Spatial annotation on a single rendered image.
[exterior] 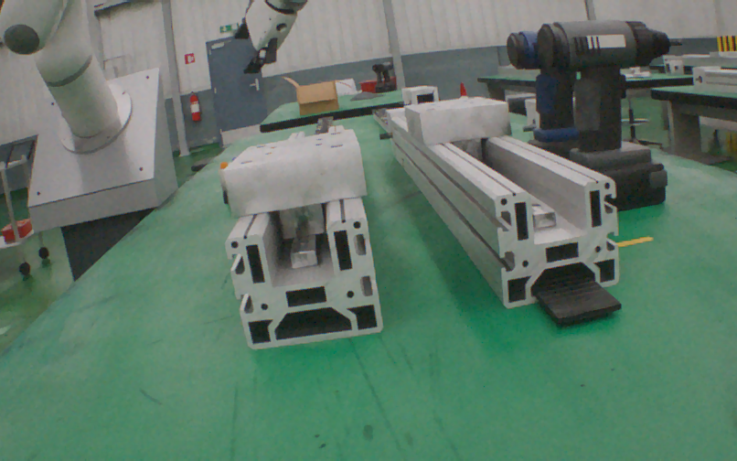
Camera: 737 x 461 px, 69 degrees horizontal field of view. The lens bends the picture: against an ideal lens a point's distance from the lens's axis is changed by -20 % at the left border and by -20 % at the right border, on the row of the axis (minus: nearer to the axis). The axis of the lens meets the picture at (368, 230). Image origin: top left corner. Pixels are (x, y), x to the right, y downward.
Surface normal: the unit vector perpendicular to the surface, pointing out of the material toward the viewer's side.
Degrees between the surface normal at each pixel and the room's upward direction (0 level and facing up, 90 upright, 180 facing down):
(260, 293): 90
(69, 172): 47
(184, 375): 0
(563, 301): 0
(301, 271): 0
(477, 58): 90
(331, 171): 90
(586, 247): 90
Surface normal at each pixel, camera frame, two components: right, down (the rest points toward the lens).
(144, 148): -0.03, -0.48
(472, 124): 0.06, 0.23
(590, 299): -0.14, -0.96
